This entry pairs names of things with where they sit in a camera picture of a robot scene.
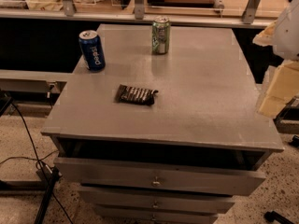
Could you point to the dark chocolate rxbar wrapper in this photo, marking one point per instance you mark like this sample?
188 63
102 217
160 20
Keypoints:
135 96

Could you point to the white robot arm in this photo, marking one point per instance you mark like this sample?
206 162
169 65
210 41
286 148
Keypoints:
286 33

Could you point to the grey drawer cabinet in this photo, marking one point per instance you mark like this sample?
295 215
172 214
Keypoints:
204 113

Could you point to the green soda can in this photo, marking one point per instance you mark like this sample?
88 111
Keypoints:
160 35

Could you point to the blue pepsi can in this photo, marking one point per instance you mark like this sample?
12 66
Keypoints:
91 48

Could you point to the top grey drawer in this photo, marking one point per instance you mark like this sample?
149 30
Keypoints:
160 176

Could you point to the grey drawer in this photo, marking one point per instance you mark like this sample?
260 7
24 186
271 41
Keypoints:
156 200
154 216
160 176

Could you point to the middle grey drawer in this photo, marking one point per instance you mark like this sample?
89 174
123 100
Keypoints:
156 200

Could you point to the bottom grey drawer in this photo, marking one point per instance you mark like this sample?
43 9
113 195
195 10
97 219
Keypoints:
154 216

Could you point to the black stand leg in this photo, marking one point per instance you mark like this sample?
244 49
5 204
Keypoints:
50 181

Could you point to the grey side bench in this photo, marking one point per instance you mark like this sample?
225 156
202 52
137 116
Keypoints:
32 81

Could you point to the grey metal shelf rail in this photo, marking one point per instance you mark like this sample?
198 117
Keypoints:
222 13

